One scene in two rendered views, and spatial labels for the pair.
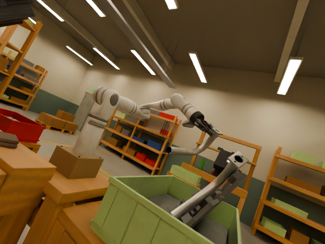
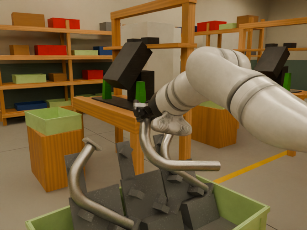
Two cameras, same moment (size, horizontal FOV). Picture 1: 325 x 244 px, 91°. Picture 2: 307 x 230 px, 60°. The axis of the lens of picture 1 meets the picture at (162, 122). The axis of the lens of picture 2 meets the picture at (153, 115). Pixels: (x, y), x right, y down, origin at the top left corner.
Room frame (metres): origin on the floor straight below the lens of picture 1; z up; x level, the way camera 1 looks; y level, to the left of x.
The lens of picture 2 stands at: (1.39, 0.03, 1.43)
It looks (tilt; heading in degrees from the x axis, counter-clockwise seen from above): 13 degrees down; 202
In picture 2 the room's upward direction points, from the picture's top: straight up
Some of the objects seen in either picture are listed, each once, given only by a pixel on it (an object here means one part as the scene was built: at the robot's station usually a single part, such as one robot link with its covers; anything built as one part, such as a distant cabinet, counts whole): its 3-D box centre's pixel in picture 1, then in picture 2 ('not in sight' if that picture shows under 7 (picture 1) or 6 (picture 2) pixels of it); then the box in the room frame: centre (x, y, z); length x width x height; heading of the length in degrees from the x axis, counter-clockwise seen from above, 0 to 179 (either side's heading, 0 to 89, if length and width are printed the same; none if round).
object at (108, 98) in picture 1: (104, 105); not in sight; (0.76, 0.29, 1.19); 0.09 x 0.09 x 0.17; 68
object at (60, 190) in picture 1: (72, 175); not in sight; (0.77, 0.28, 0.83); 0.32 x 0.32 x 0.04; 65
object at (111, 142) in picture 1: (136, 133); not in sight; (6.45, 0.77, 1.10); 3.01 x 0.55 x 2.20; 59
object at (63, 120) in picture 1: (60, 120); not in sight; (6.50, 3.79, 0.37); 1.20 x 0.80 x 0.74; 157
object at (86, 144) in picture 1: (90, 135); not in sight; (0.77, 0.29, 1.03); 0.09 x 0.09 x 0.17; 75
